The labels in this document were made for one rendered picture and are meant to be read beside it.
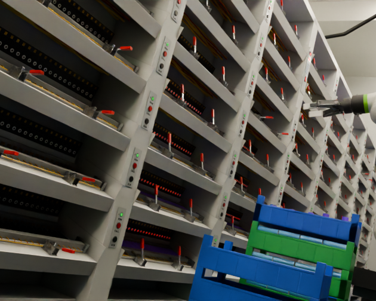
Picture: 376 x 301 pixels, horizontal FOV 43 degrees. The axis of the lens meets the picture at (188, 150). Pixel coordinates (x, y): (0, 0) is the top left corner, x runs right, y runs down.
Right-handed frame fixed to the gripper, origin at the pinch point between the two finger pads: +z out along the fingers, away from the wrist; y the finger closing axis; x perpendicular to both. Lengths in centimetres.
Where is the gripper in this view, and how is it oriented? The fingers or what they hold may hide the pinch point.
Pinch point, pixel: (310, 110)
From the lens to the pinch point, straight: 247.9
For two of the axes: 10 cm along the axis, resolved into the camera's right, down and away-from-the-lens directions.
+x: 0.6, -9.6, 2.8
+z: -8.8, 0.8, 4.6
